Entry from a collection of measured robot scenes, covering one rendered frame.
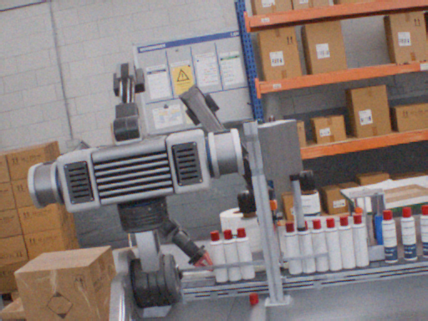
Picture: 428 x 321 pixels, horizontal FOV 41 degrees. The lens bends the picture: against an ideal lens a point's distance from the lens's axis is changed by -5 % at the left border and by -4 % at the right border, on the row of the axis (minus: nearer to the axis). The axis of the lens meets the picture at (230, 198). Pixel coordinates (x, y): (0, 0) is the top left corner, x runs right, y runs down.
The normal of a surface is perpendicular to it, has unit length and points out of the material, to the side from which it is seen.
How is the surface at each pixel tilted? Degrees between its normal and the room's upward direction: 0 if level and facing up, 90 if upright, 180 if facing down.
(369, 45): 90
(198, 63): 89
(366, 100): 89
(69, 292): 90
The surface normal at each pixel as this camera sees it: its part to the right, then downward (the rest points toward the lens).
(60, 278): -0.15, 0.21
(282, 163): 0.71, 0.02
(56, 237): 0.13, 0.15
